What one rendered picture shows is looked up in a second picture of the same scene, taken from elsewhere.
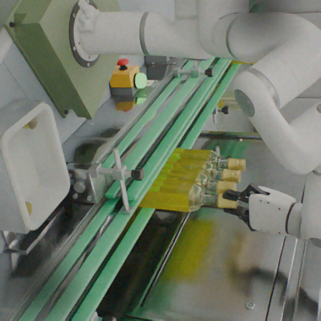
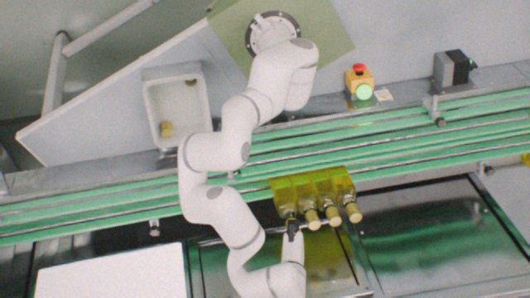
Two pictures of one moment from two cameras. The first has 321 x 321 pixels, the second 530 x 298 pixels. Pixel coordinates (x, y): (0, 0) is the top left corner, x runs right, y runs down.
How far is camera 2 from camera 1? 143 cm
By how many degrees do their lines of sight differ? 49
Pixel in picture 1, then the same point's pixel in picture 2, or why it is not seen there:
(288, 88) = (195, 161)
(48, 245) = (171, 162)
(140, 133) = (297, 134)
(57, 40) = (227, 36)
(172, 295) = (218, 254)
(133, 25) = not seen: hidden behind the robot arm
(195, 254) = (268, 248)
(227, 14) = (252, 88)
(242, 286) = not seen: hidden behind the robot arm
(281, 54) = (206, 137)
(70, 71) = (239, 60)
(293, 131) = (184, 189)
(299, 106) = not seen: outside the picture
